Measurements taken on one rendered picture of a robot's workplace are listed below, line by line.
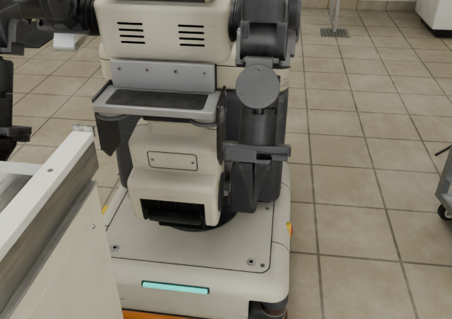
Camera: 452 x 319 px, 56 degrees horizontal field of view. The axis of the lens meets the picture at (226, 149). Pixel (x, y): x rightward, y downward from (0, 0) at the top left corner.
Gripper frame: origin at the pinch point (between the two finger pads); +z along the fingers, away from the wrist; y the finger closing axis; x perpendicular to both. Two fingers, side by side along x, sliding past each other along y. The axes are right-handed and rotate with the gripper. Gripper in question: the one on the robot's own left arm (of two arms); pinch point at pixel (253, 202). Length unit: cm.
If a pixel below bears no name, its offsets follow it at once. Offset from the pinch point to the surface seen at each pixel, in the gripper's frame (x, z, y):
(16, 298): -26.7, 6.0, -21.8
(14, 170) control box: -8.2, -3.6, -34.3
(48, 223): -19.9, 0.2, -22.4
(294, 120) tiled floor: 187, -10, 11
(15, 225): -25.8, -1.2, -22.6
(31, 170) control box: -7.9, -3.7, -31.8
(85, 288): -12.1, 11.0, -21.4
